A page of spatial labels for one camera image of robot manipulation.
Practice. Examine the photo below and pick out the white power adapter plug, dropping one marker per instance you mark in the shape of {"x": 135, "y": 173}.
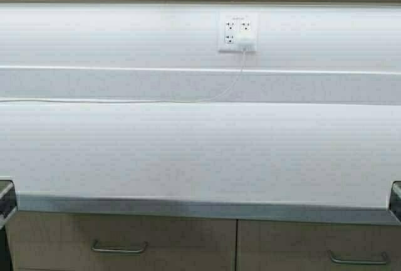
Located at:
{"x": 246, "y": 43}

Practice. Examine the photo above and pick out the lower right drawer front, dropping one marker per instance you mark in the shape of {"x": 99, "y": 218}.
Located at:
{"x": 263, "y": 245}

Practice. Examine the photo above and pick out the drawer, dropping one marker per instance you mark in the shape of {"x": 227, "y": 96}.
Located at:
{"x": 58, "y": 241}
{"x": 263, "y": 245}

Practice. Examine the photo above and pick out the lower left drawer front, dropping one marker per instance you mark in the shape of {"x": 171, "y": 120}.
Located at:
{"x": 58, "y": 241}

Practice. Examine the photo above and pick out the white wall outlet plate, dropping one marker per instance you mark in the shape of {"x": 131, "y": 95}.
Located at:
{"x": 231, "y": 25}

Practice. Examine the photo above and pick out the metal left drawer handle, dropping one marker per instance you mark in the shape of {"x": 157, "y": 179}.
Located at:
{"x": 119, "y": 250}

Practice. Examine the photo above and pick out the metal drawer handle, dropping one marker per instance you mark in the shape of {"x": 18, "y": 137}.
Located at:
{"x": 381, "y": 260}
{"x": 119, "y": 250}

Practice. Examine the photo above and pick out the left metal frame rail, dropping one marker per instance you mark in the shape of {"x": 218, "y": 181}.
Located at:
{"x": 8, "y": 201}

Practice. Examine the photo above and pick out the metal frame rail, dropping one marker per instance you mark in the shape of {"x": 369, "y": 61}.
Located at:
{"x": 8, "y": 201}
{"x": 395, "y": 200}

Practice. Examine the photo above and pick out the right metal frame rail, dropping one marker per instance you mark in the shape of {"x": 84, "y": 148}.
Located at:
{"x": 395, "y": 200}

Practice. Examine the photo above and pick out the metal right drawer handle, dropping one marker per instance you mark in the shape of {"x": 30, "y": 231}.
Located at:
{"x": 381, "y": 260}

